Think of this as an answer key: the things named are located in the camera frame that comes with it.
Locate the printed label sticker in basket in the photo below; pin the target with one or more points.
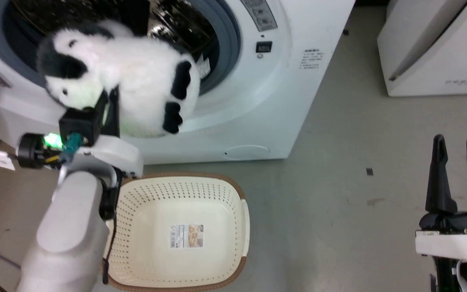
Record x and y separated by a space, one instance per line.
187 236

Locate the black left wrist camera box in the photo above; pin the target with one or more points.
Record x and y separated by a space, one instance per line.
80 125

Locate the white front-load washing machine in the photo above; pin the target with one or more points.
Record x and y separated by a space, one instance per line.
294 105

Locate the black door lock latch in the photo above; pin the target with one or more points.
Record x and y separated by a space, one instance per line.
264 46

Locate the oval drain filter cover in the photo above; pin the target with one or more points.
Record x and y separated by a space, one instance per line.
246 152

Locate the black and white plush toy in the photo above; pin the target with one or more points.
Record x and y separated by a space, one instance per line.
136 77

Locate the steel washing machine drum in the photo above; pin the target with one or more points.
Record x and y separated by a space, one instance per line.
176 20

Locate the grey instruction label on washer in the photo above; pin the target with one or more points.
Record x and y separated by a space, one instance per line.
262 14

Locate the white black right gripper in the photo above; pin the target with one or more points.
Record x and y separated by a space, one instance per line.
456 235

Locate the white appliance cabinet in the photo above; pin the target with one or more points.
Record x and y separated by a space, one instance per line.
440 52

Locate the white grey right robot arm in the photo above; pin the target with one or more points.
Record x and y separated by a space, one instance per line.
460 275

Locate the cream perforated laundry basket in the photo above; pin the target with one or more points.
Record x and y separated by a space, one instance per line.
181 202

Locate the small text label on washer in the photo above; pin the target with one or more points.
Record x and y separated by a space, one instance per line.
311 59

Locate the grey rubber door gasket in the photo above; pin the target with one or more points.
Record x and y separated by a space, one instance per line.
228 44

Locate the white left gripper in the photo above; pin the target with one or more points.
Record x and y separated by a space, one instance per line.
112 156

